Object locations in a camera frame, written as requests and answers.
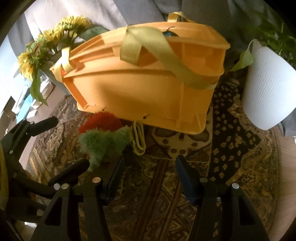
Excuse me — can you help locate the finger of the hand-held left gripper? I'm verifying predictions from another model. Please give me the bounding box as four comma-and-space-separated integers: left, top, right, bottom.
48, 159, 90, 186
1, 116, 59, 154

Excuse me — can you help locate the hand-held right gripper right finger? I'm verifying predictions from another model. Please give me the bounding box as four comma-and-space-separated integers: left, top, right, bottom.
175, 155, 270, 241

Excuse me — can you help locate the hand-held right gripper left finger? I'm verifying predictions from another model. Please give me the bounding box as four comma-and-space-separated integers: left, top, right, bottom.
31, 156, 126, 241

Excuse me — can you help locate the green fuzzy plush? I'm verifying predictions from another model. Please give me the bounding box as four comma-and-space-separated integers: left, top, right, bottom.
79, 126, 134, 171

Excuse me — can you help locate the red pompom plush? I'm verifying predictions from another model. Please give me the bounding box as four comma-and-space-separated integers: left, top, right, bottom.
79, 112, 124, 135

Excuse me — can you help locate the orange plastic crate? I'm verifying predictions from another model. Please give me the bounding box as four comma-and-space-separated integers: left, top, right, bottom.
50, 11, 231, 135

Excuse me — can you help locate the blue cloth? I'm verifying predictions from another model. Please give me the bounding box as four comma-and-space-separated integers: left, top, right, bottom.
17, 95, 38, 119

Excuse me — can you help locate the grey flower vase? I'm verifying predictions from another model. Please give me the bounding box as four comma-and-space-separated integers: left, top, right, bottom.
38, 50, 73, 96

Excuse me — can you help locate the patterned fringed table runner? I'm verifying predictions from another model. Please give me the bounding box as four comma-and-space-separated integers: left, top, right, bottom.
20, 70, 281, 241

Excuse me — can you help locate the sunflower bouquet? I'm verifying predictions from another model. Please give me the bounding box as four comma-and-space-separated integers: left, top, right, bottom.
17, 16, 110, 106

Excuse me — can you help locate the beige curtain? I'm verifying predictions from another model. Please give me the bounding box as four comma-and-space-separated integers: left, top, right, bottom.
24, 0, 130, 34

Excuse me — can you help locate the white ribbed plant pot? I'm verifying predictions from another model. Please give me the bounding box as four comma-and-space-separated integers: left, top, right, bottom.
241, 40, 296, 131

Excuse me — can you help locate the green leafy plant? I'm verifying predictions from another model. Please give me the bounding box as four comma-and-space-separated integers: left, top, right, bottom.
229, 9, 296, 72

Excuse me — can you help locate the yellow looped cord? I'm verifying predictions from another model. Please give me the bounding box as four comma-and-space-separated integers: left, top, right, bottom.
131, 120, 147, 155

